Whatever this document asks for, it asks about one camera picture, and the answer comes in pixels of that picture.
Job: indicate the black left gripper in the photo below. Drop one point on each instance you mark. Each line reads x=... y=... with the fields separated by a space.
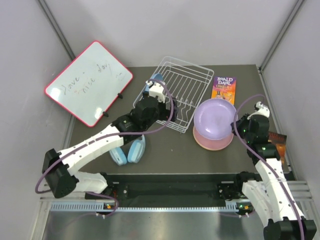
x=166 y=113

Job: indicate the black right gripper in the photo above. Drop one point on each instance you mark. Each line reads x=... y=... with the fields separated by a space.
x=240 y=122

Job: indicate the blue plate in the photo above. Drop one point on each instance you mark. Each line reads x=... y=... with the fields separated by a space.
x=156 y=80

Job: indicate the purple plate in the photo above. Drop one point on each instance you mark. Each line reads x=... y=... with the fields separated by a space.
x=212 y=118

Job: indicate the pink plate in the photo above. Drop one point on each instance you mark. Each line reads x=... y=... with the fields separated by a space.
x=211 y=145

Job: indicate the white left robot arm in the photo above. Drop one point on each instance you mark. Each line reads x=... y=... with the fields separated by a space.
x=61 y=169

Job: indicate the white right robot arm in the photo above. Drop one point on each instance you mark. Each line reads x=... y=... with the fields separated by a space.
x=271 y=197

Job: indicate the dark orange book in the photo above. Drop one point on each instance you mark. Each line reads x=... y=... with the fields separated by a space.
x=279 y=140

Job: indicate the light blue headphones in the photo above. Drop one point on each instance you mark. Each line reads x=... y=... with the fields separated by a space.
x=130 y=155

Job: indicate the Roald Dahl book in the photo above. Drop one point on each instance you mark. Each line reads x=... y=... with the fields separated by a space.
x=224 y=88

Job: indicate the pink-framed whiteboard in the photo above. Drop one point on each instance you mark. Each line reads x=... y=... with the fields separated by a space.
x=90 y=84

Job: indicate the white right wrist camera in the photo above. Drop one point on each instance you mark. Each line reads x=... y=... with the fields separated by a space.
x=260 y=109

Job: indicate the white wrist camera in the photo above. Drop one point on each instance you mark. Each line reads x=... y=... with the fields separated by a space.
x=155 y=89
x=260 y=109

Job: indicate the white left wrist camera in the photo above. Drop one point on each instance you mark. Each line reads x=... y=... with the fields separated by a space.
x=155 y=89

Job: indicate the white wire dish rack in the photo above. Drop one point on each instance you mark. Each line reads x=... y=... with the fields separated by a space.
x=186 y=82

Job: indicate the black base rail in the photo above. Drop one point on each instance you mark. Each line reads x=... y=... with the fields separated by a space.
x=174 y=190

